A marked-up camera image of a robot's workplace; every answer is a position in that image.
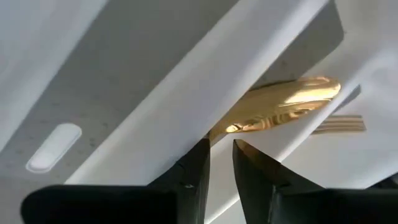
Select gold fork green handle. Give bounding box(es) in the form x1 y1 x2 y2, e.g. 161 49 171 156
310 114 367 135

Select gold spoon green handle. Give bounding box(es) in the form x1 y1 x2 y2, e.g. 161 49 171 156
206 76 342 146

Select white plastic cutlery tray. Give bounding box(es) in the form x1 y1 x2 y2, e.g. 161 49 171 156
0 0 398 224

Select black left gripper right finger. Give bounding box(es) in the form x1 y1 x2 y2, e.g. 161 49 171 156
232 139 398 224

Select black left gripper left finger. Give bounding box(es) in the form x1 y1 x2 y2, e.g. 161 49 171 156
20 138 211 224

